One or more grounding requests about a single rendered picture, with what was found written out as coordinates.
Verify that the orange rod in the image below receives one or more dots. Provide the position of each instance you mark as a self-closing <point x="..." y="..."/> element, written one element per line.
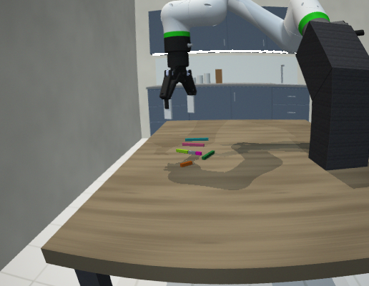
<point x="184" y="164"/>

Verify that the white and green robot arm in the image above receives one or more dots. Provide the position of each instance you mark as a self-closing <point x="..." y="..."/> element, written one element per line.
<point x="179" y="16"/>

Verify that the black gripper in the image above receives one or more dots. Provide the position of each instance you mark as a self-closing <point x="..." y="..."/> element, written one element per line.
<point x="177" y="62"/>

